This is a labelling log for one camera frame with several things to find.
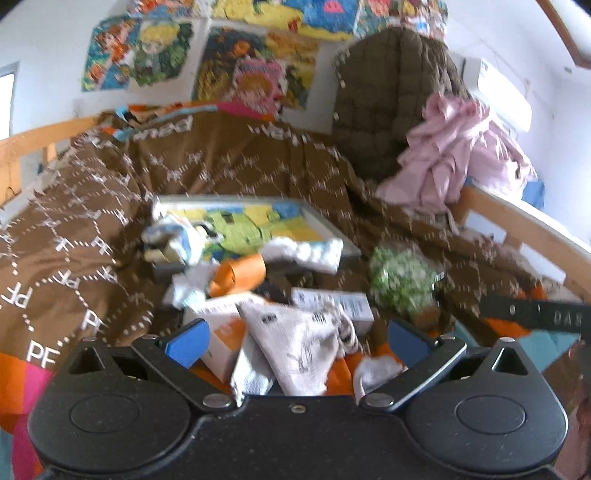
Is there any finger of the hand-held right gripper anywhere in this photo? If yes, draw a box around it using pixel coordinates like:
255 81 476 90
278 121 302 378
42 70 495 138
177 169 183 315
479 294 550 330

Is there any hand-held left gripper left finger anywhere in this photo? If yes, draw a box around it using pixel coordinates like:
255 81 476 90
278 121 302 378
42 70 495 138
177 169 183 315
67 318 234 411

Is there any orange teal bedsheet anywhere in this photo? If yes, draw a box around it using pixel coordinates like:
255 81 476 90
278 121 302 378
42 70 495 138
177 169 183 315
0 318 583 467

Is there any pink crumpled cloth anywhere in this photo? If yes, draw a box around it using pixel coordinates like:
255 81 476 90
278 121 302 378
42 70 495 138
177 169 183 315
375 91 539 214

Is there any red character wall poster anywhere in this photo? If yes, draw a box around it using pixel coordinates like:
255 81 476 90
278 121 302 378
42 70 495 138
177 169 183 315
360 0 450 38

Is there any window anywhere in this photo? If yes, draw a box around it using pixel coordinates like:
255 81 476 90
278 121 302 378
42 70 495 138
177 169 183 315
0 61 20 140

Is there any bag of green pellets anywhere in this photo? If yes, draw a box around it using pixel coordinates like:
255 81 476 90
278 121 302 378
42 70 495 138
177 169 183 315
368 244 440 320

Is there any colourful folded quilt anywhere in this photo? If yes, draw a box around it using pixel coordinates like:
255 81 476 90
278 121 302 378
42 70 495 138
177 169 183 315
113 102 262 141

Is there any blond character wall poster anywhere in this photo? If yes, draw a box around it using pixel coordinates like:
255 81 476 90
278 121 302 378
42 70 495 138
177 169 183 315
82 17 195 92

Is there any orange character wall poster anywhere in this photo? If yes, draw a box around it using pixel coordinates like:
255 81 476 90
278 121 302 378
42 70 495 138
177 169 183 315
127 0 209 20

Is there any grey printed cloth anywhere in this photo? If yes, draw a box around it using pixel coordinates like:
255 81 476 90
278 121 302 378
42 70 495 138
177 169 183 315
231 302 342 398

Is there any framed colourful picture tray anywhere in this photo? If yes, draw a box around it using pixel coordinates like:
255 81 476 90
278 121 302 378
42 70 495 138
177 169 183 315
151 194 361 278

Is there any olive quilted jacket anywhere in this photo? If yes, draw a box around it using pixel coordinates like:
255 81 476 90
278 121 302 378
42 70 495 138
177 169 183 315
331 27 472 182

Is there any orange ribbed packet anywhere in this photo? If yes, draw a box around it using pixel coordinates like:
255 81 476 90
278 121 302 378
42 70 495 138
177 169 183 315
208 254 267 298

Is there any white textured cloth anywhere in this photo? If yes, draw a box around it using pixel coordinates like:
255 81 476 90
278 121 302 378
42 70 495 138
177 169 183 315
262 237 345 274

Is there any yellow blue wall poster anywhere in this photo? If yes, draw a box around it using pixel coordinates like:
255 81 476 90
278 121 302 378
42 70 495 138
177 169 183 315
210 0 362 41

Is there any small pink wall poster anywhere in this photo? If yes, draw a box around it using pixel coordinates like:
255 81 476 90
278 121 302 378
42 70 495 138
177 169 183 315
235 59 288 115

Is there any wooden bed frame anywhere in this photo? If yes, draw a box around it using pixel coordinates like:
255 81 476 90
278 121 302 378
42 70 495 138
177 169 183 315
0 115 591 297

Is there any white blue crumpled packet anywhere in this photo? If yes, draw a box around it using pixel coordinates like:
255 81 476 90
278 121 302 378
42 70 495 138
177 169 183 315
141 217 209 267

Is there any white sock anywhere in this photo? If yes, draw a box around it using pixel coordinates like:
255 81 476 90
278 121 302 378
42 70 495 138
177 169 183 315
352 354 408 403

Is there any orange yellow wall poster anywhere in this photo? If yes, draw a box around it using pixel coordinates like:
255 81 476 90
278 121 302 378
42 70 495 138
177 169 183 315
193 27 320 116

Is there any dark cloth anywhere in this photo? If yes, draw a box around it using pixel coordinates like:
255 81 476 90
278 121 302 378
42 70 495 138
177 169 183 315
257 272 297 303

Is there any brown printed blanket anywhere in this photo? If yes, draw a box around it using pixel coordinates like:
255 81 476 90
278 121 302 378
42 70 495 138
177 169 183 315
0 110 591 370

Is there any orange and white box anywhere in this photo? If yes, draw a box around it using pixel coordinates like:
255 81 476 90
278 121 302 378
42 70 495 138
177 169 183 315
185 295 252 385

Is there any white crumpled cloth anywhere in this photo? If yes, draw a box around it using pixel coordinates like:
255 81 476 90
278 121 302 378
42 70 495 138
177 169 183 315
161 263 221 311

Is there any white air conditioner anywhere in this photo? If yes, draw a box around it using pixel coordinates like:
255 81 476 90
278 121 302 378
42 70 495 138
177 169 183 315
462 58 533 131

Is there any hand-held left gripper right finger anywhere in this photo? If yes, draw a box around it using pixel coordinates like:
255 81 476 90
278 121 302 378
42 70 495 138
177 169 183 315
360 318 532 411

